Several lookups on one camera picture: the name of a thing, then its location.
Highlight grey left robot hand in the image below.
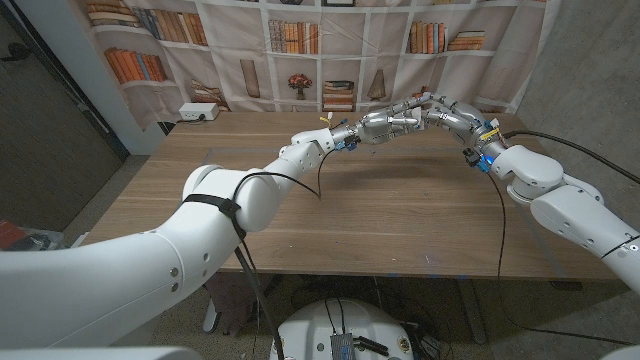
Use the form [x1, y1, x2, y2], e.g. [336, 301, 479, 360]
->
[344, 97, 426, 147]

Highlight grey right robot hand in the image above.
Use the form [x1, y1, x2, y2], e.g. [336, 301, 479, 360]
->
[421, 92, 507, 160]

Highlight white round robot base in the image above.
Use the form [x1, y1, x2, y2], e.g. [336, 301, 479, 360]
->
[269, 298, 415, 360]

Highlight printed bookshelf backdrop cloth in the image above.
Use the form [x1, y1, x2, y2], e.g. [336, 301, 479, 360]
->
[74, 0, 564, 132]

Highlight white power outlet box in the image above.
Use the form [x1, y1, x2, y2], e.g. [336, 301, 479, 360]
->
[178, 102, 220, 122]

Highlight grey table leg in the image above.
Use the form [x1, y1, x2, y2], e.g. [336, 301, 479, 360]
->
[455, 278, 489, 345]

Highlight black connector bar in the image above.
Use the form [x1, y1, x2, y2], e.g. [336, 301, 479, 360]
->
[353, 336, 390, 357]

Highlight small grey floor device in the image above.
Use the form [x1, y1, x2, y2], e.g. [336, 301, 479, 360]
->
[418, 333, 442, 359]

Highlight grey electronics module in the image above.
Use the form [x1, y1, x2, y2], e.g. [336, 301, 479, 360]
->
[329, 333, 355, 360]

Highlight dark cloth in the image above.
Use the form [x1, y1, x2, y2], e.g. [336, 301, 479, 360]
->
[204, 272, 281, 336]

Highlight clear bag with black items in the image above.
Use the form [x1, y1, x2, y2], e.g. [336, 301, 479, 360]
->
[12, 228, 69, 251]

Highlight red box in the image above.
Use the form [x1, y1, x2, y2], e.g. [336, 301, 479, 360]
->
[0, 219, 27, 249]

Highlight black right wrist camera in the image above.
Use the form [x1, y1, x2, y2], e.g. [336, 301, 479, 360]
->
[462, 147, 492, 174]

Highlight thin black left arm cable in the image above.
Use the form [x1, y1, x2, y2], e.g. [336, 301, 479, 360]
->
[232, 149, 335, 201]

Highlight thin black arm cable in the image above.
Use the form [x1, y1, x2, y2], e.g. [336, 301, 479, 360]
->
[232, 149, 335, 201]
[487, 172, 634, 347]

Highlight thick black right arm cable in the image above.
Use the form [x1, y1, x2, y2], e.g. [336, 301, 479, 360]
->
[502, 130, 640, 185]

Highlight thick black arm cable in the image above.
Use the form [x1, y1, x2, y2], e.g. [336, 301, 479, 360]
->
[232, 214, 286, 360]
[502, 130, 640, 185]

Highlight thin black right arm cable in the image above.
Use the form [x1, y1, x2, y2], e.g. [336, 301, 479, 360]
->
[487, 172, 634, 347]

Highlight black arm strap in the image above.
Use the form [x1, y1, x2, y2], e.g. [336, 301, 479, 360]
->
[183, 193, 247, 241]

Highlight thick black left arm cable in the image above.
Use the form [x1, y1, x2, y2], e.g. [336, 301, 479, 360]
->
[232, 214, 286, 360]

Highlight black door handle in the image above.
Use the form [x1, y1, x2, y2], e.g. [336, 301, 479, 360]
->
[1, 42, 31, 62]

